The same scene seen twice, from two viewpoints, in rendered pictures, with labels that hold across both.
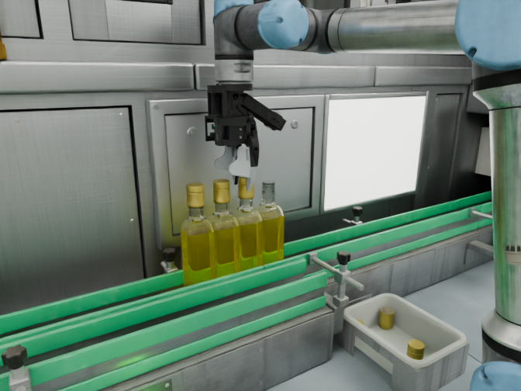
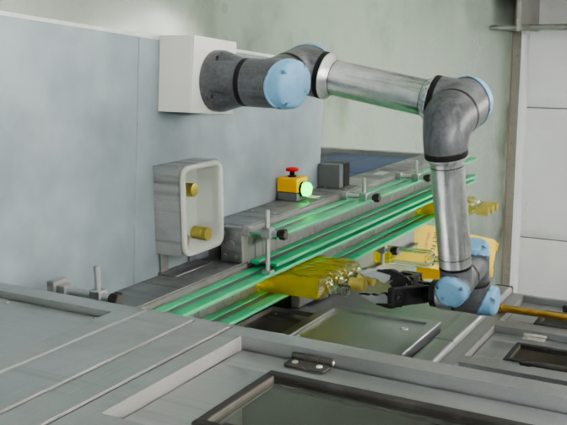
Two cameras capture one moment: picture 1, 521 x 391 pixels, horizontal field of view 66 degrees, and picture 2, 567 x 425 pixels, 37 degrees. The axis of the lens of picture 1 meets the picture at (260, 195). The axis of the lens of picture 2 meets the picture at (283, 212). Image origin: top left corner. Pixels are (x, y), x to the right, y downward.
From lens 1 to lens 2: 247 cm
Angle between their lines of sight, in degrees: 97
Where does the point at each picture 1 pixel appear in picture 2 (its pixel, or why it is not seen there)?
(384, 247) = (199, 298)
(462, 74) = not seen: outside the picture
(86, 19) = (505, 336)
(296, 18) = (475, 242)
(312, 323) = (256, 222)
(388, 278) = (168, 285)
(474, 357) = (135, 176)
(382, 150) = not seen: hidden behind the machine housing
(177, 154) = (391, 322)
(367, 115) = not seen: hidden behind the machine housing
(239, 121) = (413, 276)
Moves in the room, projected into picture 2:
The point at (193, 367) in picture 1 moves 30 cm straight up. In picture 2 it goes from (304, 206) to (399, 215)
